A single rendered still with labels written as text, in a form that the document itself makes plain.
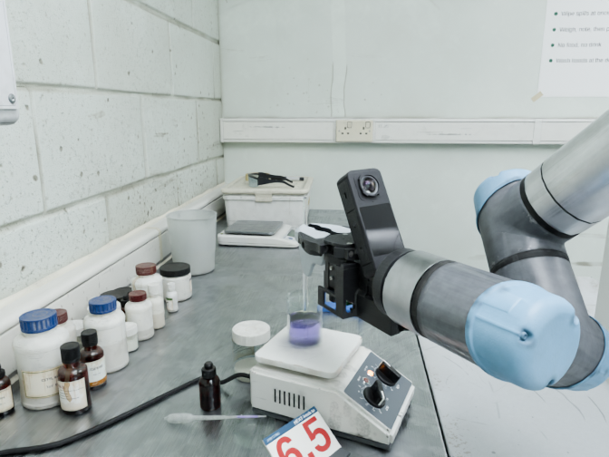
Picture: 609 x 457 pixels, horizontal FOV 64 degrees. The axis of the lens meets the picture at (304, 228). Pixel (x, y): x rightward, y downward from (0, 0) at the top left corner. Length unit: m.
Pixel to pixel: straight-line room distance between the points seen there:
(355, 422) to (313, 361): 0.09
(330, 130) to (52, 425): 1.53
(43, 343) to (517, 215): 0.62
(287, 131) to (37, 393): 1.47
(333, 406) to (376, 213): 0.27
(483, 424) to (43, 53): 0.94
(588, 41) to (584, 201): 1.76
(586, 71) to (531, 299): 1.87
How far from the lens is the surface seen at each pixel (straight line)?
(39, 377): 0.80
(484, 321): 0.39
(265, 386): 0.69
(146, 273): 1.02
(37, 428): 0.78
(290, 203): 1.70
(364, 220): 0.51
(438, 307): 0.42
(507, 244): 0.52
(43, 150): 1.01
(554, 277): 0.51
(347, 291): 0.53
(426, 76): 2.07
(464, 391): 0.81
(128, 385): 0.83
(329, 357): 0.68
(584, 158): 0.48
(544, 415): 0.80
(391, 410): 0.68
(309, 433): 0.65
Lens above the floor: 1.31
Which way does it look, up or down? 13 degrees down
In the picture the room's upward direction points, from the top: straight up
